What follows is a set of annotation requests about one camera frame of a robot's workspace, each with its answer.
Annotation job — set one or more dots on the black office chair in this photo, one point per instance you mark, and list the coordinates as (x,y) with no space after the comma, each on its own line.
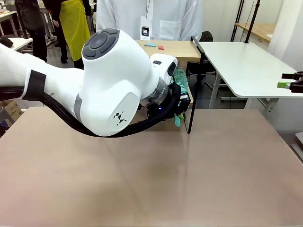
(206,37)

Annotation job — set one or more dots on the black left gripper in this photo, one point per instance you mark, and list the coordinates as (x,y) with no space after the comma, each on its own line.
(183,101)

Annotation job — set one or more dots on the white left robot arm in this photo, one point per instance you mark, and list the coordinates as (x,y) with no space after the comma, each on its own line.
(106,82)

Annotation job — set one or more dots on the small white side table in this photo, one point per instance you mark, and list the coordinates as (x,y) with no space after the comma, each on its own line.
(21,42)

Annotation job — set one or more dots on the white background desk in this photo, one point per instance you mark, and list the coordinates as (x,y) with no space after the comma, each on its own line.
(7,17)

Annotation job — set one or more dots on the flat red paper block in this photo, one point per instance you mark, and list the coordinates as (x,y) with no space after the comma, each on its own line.
(160,47)

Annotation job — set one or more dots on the black light stand pole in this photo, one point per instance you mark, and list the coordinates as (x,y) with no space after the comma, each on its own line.
(251,21)

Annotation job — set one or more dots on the black tripod stand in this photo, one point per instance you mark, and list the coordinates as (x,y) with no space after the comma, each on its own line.
(237,19)

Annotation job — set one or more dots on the person in white coat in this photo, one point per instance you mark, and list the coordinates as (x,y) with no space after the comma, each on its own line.
(165,14)

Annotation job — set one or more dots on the large white side table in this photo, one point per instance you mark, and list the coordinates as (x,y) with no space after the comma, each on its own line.
(248,68)

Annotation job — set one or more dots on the black and white name badge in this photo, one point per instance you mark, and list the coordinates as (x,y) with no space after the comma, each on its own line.
(145,28)

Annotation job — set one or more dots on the long blue paper scrap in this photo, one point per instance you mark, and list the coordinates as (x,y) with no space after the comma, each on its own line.
(150,45)

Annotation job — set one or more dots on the person in yellow apron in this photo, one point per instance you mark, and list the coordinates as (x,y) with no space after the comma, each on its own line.
(73,23)

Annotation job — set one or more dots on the black bundle on table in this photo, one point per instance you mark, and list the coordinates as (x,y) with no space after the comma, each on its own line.
(6,40)

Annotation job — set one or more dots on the person in dark clothes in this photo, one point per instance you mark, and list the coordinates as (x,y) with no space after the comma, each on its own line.
(38,23)

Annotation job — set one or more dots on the wooden background desk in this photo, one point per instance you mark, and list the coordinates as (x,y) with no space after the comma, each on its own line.
(258,29)

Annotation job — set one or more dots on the teal microfiber duster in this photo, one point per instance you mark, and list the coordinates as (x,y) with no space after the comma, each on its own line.
(181,75)

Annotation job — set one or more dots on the two-tier wooden black-framed shelf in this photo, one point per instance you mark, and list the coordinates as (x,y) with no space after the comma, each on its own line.
(184,50)

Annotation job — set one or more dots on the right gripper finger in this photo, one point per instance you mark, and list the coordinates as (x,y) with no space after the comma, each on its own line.
(287,76)
(282,84)

